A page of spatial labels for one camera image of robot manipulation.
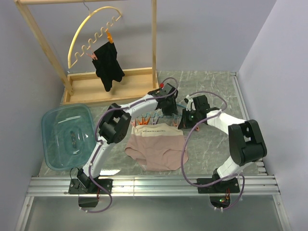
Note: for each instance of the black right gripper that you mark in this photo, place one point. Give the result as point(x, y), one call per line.
point(185, 123)

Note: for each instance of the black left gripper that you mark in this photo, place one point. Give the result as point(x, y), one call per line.
point(173, 109)

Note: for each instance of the blue wavy hanger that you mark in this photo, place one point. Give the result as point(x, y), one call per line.
point(157, 115)

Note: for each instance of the pink and cream underwear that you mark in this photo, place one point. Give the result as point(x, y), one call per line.
point(156, 147)

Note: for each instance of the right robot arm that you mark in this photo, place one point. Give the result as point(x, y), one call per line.
point(246, 143)

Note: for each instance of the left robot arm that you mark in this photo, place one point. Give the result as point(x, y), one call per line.
point(113, 127)

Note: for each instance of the black underwear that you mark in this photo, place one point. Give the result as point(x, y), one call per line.
point(107, 66)

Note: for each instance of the pink clip on yellow hanger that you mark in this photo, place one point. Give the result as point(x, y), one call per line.
point(92, 56)

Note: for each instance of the orange clip on yellow hanger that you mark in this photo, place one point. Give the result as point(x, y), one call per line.
point(109, 37)

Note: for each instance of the wooden hanging rack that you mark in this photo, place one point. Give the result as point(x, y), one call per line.
point(86, 87)

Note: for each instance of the clear blue plastic basin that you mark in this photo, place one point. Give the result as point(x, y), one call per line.
point(68, 136)

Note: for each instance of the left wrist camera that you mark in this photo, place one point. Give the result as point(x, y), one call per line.
point(164, 87)

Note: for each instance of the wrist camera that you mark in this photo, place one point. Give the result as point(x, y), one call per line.
point(189, 103)
point(164, 87)

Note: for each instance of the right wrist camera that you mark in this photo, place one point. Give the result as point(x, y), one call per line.
point(189, 103)

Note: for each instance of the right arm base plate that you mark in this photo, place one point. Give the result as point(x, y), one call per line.
point(225, 186)

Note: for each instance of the aluminium rail frame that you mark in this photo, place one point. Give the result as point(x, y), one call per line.
point(157, 203)

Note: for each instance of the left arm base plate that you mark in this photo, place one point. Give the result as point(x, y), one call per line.
point(76, 187)

